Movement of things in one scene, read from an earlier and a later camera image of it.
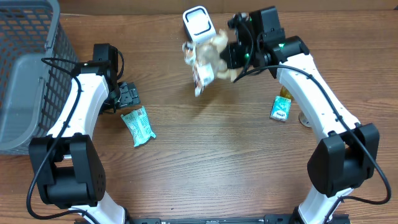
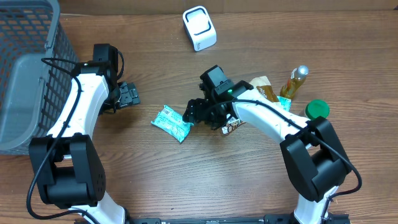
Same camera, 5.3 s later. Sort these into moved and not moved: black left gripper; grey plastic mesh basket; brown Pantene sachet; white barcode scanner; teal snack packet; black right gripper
Moved: black right gripper; brown Pantene sachet; teal snack packet
Not moved: white barcode scanner; black left gripper; grey plastic mesh basket
